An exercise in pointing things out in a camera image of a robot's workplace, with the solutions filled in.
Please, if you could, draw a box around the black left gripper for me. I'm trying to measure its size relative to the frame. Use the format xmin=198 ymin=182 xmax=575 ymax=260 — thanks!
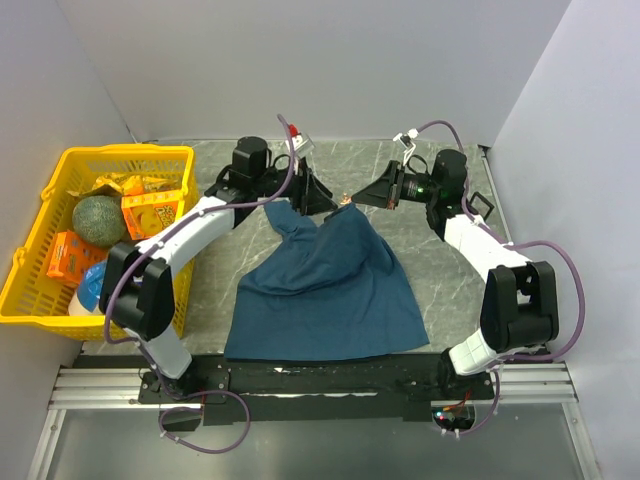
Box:
xmin=253 ymin=157 xmax=338 ymax=217

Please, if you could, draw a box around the aluminium frame rail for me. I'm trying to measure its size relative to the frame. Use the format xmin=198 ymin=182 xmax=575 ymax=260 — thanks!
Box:
xmin=29 ymin=356 xmax=602 ymax=479

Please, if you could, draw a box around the black frame near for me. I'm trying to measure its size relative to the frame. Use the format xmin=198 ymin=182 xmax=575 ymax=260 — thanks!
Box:
xmin=467 ymin=191 xmax=495 ymax=221

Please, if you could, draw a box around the blue t-shirt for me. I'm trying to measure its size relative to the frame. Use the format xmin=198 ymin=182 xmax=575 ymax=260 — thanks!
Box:
xmin=224 ymin=202 xmax=429 ymax=361

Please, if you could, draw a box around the white blue bottle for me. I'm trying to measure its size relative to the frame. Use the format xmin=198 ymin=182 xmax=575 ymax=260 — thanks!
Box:
xmin=68 ymin=261 xmax=106 ymax=316

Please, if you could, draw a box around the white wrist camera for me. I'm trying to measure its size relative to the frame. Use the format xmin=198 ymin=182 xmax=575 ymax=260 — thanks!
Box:
xmin=393 ymin=129 xmax=419 ymax=166
xmin=292 ymin=132 xmax=315 ymax=159

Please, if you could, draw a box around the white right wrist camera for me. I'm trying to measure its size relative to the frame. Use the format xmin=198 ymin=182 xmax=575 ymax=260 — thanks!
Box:
xmin=393 ymin=129 xmax=419 ymax=166

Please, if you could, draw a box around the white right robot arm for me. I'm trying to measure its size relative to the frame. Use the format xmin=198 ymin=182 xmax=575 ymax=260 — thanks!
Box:
xmin=351 ymin=149 xmax=559 ymax=399

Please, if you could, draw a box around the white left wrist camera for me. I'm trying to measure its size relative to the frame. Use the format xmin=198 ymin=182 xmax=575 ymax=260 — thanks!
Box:
xmin=292 ymin=132 xmax=315 ymax=159

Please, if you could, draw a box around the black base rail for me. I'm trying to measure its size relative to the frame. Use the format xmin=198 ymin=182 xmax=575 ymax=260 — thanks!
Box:
xmin=137 ymin=349 xmax=506 ymax=426

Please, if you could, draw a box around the orange cracker box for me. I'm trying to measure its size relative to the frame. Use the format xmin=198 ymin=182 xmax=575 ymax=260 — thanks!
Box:
xmin=121 ymin=190 xmax=182 ymax=240

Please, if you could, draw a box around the green melon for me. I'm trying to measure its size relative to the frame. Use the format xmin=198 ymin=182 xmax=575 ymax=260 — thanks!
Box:
xmin=72 ymin=195 xmax=127 ymax=248

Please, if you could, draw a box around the yellow plastic basket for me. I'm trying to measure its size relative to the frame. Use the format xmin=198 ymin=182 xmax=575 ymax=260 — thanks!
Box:
xmin=1 ymin=144 xmax=199 ymax=341

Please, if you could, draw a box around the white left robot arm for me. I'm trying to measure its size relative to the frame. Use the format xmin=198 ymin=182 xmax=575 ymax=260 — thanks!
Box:
xmin=99 ymin=132 xmax=337 ymax=402

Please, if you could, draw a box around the orange snack box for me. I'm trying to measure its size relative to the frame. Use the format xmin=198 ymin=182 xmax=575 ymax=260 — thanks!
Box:
xmin=46 ymin=230 xmax=107 ymax=287

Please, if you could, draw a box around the yellow snack bag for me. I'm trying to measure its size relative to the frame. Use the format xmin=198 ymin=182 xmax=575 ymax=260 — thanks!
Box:
xmin=66 ymin=173 xmax=178 ymax=199

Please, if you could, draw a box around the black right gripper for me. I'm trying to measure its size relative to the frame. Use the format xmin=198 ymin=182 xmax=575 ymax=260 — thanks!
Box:
xmin=352 ymin=161 xmax=441 ymax=210

